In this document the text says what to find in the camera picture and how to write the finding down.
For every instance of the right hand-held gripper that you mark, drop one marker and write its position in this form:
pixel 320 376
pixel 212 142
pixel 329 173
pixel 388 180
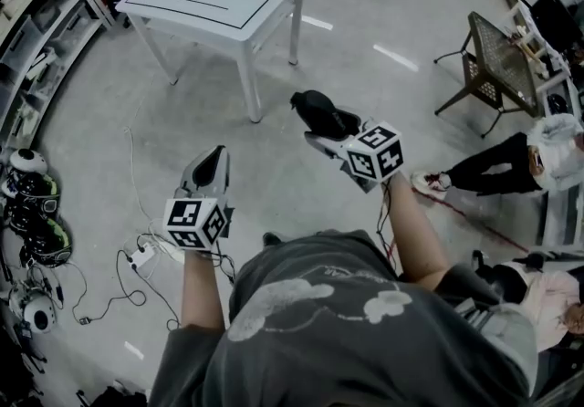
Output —
pixel 376 152

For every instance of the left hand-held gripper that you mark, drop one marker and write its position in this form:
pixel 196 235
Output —
pixel 189 216

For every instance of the black item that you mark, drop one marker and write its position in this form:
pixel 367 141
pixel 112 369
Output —
pixel 319 111

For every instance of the person's left forearm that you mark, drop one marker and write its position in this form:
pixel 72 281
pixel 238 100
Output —
pixel 203 291

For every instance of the person's right forearm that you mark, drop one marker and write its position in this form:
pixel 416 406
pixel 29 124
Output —
pixel 413 236

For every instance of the person's dark shoe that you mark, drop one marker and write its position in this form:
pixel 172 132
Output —
pixel 271 239

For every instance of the white power strip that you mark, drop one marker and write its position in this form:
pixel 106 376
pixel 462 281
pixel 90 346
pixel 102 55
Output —
pixel 140 254

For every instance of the green striped helmet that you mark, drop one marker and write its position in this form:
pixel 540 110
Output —
pixel 34 190
pixel 48 238

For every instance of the white black-spotted helmet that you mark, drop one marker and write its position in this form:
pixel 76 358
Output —
pixel 28 161

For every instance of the brown metal mesh table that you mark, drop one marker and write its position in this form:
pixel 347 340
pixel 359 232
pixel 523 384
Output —
pixel 502 58

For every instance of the person's grey printed shirt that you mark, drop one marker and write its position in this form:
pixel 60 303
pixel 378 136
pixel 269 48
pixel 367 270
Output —
pixel 347 337

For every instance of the grey storage shelf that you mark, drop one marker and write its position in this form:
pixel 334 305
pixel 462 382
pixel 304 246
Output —
pixel 41 17

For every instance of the white side desk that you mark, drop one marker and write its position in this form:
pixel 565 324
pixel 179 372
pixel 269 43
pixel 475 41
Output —
pixel 559 213

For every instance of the black monitor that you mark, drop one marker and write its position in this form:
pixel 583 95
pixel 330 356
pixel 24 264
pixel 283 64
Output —
pixel 559 22

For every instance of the black bag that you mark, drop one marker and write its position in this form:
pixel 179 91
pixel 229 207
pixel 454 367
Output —
pixel 18 373

